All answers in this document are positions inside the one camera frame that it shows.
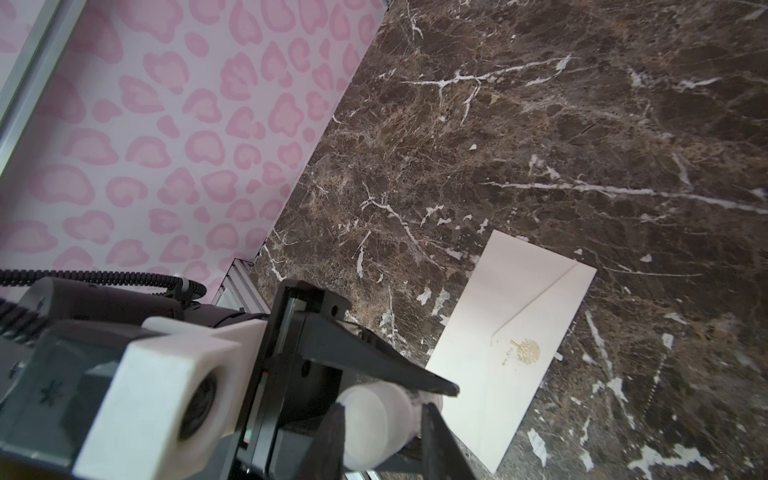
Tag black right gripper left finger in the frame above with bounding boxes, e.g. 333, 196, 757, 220
295, 403, 345, 480

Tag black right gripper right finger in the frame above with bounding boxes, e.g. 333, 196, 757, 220
420, 403, 476, 480

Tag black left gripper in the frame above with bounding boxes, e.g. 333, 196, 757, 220
230, 280, 460, 479

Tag white glue stick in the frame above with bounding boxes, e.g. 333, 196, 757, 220
337, 382, 443, 471

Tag cream white envelope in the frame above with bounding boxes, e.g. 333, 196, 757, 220
427, 231, 596, 472

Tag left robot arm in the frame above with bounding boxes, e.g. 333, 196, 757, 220
1, 272, 473, 479

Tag metal base rail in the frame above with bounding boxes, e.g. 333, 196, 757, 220
212, 259, 270, 314

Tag black left corrugated cable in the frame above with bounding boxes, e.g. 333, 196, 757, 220
0, 268, 208, 337

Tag aluminium diagonal frame bar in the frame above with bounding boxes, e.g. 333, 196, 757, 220
1, 1, 87, 170

